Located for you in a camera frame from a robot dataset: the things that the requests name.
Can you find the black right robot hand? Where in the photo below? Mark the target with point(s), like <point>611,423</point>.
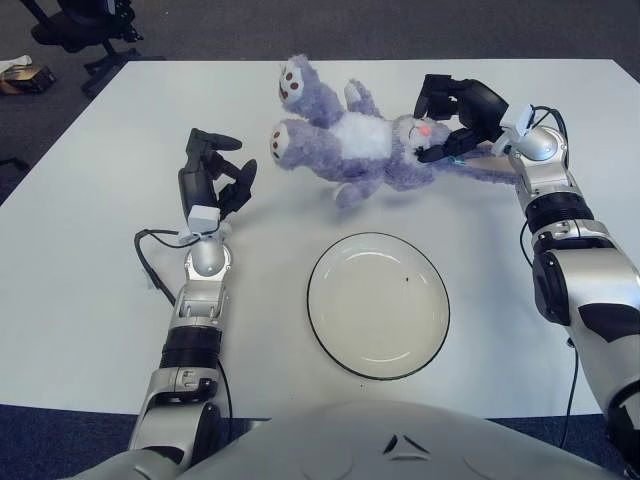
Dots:
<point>482,107</point>

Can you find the grey robot torso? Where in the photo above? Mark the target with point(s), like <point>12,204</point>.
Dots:
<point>350,440</point>

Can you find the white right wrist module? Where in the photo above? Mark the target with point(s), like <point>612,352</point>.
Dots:
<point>522,120</point>

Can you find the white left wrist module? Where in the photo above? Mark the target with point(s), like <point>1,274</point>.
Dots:
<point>204,217</point>

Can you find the brown cardboard box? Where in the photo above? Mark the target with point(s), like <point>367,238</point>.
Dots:
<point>27,79</point>

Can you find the purple plush rabbit doll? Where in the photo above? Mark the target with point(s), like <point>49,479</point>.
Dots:
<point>350,150</point>

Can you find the white plate with black rim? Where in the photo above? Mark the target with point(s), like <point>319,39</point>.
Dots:
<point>377,305</point>

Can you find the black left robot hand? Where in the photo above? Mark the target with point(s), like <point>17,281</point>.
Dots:
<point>195,187</point>

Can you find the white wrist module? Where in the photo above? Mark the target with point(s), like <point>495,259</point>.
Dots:
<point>204,217</point>
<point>522,120</point>

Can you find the white crumpled paper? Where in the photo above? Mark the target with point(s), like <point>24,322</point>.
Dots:
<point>15,62</point>

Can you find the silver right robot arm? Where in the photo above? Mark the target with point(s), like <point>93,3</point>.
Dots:
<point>575,260</point>

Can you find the black office chair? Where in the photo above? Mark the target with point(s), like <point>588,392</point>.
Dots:
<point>75,37</point>

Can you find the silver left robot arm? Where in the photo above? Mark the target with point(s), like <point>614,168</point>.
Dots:
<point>197,310</point>

